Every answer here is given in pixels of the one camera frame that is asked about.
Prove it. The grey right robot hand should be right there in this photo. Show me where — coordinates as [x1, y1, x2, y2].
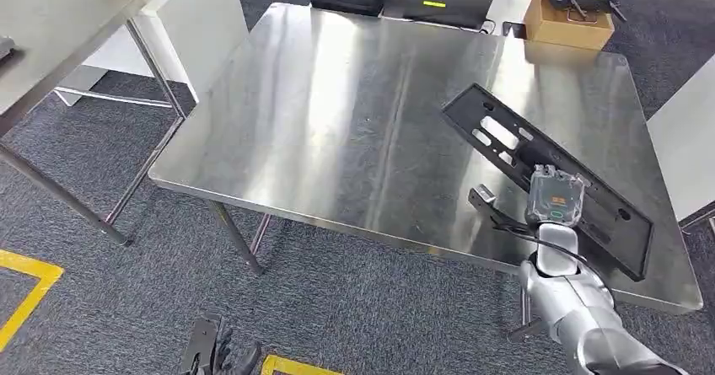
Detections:
[524, 163, 592, 229]

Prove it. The dark left robot hand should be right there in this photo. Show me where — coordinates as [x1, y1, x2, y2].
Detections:
[213, 327, 262, 375]

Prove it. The black plastic plate with cutouts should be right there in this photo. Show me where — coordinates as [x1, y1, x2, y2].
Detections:
[440, 83, 655, 283]

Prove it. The white table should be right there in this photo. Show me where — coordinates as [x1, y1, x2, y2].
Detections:
[646, 54, 715, 229]

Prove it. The open cardboard box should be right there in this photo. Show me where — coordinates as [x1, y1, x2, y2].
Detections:
[522, 0, 616, 52]

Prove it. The stainless steel table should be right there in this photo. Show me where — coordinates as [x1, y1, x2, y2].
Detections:
[148, 2, 705, 345]

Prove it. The white cabinet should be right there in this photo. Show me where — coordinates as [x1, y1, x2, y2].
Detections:
[54, 0, 250, 109]

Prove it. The grey side table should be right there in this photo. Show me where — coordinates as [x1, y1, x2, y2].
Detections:
[0, 0, 188, 249]

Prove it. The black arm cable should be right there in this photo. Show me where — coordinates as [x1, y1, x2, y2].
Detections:
[490, 222, 601, 277]

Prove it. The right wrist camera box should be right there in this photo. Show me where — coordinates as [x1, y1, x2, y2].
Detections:
[468, 185, 499, 209]

